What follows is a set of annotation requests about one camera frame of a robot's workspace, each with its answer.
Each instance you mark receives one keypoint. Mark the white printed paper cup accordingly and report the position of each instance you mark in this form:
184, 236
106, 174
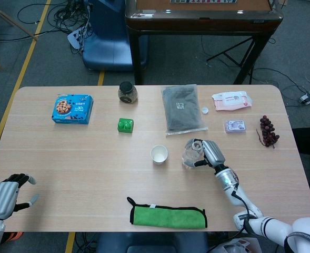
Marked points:
159, 154

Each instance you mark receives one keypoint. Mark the white chair wooden legs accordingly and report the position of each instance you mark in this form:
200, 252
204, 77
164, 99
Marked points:
15, 24

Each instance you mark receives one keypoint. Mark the small purple plastic box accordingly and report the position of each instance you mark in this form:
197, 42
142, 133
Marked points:
235, 126

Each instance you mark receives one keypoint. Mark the clear plastic water bottle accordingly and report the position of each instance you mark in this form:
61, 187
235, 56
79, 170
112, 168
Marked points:
190, 155

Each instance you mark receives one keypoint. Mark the clear plastic bag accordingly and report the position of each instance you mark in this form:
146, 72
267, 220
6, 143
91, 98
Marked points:
239, 245

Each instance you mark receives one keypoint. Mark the blue cookie box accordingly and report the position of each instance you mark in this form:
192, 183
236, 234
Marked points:
70, 109

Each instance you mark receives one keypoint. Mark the black stand legs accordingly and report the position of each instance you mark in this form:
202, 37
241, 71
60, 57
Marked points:
224, 52

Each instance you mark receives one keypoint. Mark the dark blue robot torso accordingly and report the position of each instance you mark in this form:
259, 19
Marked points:
149, 242

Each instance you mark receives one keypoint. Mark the green cloth black trim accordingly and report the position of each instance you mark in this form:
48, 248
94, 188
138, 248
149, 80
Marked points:
168, 217

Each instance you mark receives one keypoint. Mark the white power strip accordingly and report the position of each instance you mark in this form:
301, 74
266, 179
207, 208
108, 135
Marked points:
74, 38

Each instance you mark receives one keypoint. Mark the dark red grape bunch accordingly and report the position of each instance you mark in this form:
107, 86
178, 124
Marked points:
268, 131

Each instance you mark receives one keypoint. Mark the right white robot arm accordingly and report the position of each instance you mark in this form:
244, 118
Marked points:
231, 184

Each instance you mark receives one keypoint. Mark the glass jar black lid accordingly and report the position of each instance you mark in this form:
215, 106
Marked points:
127, 93

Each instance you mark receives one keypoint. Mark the grey towel in plastic bag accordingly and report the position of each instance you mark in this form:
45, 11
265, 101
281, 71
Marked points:
182, 110

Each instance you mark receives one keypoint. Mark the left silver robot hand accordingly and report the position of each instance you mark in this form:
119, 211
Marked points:
2, 200

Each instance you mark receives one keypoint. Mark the white bottle cap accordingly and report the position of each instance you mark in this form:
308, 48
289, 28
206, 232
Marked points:
205, 110

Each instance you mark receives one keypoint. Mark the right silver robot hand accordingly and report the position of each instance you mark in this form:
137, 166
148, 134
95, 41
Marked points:
214, 154

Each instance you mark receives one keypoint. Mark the dark wood mahjong table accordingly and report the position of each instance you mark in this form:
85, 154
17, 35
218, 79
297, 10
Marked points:
196, 23

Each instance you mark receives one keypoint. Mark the blue chair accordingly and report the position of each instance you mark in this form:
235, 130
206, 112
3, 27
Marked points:
107, 39

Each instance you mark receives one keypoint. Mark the pink wet wipes pack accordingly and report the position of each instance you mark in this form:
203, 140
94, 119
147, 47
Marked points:
231, 101

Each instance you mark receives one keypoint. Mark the green toy building block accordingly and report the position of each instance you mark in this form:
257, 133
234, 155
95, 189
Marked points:
125, 126

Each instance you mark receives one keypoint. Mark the orange black tool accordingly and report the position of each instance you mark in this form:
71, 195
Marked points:
14, 235

